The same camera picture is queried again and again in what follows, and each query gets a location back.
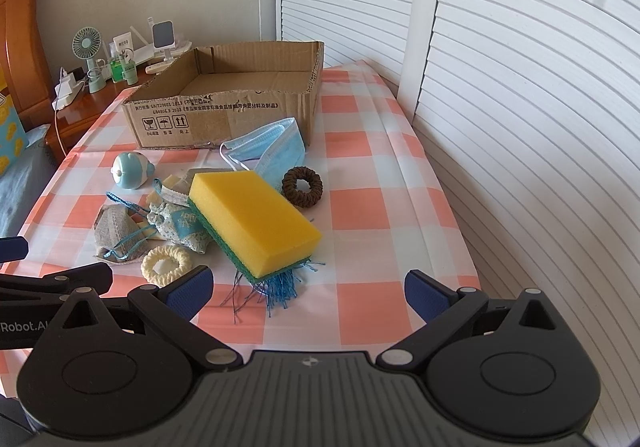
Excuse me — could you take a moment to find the white charging cable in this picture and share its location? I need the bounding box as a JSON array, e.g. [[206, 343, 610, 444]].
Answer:
[[53, 105, 68, 161]]

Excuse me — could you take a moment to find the cream hair scrunchie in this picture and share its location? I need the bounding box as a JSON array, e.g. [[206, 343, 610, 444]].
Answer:
[[141, 245, 193, 288]]

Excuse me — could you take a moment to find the blue face mask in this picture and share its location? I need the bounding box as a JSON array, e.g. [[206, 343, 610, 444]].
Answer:
[[219, 118, 306, 191]]

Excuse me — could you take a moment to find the yellow cleaning cloth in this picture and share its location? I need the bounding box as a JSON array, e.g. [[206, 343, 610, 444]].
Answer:
[[162, 173, 192, 196]]

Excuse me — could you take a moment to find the cardboard box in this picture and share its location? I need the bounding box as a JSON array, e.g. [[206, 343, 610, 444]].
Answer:
[[122, 40, 324, 149]]

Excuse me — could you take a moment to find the white phone stand mirror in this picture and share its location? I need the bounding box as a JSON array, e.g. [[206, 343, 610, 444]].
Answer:
[[148, 17, 176, 61]]

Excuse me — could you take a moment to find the green bottle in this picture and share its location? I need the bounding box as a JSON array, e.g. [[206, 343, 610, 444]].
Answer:
[[110, 56, 125, 84]]

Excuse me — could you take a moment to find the white remote control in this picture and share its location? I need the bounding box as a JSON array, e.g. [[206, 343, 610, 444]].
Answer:
[[145, 60, 172, 75]]

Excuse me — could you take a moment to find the white power strip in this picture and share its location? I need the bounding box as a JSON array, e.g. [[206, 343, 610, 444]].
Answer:
[[52, 68, 85, 112]]

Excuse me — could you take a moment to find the white router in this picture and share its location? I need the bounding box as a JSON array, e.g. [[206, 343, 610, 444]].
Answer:
[[129, 25, 192, 66]]

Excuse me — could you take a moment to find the wooden nightstand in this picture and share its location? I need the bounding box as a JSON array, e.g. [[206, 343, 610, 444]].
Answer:
[[46, 82, 128, 164]]

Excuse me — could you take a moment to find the light blue round toy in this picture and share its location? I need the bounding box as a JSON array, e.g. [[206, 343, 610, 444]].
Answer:
[[111, 151, 155, 190]]

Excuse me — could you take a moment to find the blue grey bedsheet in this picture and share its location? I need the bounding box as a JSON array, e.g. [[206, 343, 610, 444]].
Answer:
[[0, 124, 58, 238]]

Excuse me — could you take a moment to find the blue tassel cord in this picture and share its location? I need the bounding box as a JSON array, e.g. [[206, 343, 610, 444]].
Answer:
[[219, 257, 328, 326]]

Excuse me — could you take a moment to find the mint handheld fan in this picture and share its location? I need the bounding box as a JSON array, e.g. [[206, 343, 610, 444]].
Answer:
[[72, 26, 105, 94]]

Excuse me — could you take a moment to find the brown hair scrunchie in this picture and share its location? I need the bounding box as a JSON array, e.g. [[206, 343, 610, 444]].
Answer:
[[281, 166, 323, 208]]

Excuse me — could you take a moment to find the floral blue sachet pouch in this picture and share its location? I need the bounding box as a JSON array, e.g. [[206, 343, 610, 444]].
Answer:
[[146, 178, 213, 254]]

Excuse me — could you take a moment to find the checked pink white tablecloth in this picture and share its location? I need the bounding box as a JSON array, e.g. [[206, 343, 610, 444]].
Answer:
[[2, 63, 478, 356]]

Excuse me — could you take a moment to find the mint green tube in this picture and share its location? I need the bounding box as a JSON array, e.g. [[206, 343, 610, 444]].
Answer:
[[119, 47, 138, 86]]

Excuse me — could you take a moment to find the grey mesh pouch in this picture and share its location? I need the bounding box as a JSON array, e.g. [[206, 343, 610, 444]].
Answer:
[[93, 204, 158, 264]]

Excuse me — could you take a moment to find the yellow blue snack bag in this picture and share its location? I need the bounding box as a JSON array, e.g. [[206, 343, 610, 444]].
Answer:
[[0, 74, 27, 175]]

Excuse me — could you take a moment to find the wooden bed headboard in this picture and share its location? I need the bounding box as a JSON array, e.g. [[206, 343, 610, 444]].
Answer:
[[0, 0, 53, 129]]

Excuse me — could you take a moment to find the white louvered door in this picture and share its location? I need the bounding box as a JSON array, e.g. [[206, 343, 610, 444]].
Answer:
[[277, 0, 639, 446]]

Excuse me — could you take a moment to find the yellow green sponge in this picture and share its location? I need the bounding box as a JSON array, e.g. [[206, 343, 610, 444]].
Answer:
[[189, 170, 321, 280]]

